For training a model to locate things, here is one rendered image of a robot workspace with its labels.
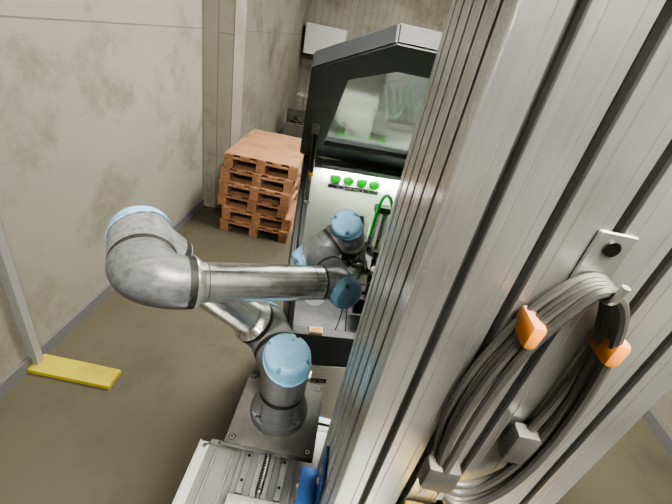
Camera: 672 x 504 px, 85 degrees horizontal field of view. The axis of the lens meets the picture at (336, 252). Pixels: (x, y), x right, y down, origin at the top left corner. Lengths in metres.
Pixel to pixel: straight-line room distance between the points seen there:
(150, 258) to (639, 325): 0.63
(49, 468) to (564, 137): 2.32
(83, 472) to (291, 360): 1.55
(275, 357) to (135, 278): 0.38
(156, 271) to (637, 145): 0.61
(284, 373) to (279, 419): 0.16
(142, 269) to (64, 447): 1.79
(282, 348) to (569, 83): 0.79
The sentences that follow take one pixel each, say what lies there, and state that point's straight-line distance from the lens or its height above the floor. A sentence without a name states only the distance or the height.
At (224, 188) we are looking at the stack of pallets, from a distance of 3.73.
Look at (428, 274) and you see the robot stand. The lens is 0.30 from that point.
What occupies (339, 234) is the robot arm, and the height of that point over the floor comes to 1.52.
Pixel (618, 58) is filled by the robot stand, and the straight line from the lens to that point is 0.28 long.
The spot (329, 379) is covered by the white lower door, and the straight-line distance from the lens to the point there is 1.61.
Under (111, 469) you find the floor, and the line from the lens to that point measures 2.27.
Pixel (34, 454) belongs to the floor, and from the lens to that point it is 2.42.
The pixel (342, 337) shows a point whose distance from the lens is 1.44.
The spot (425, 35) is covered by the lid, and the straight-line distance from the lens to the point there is 0.79.
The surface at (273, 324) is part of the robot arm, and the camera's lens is 0.98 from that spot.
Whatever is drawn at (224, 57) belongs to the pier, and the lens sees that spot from 3.93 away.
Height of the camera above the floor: 1.93
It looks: 31 degrees down
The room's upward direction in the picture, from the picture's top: 12 degrees clockwise
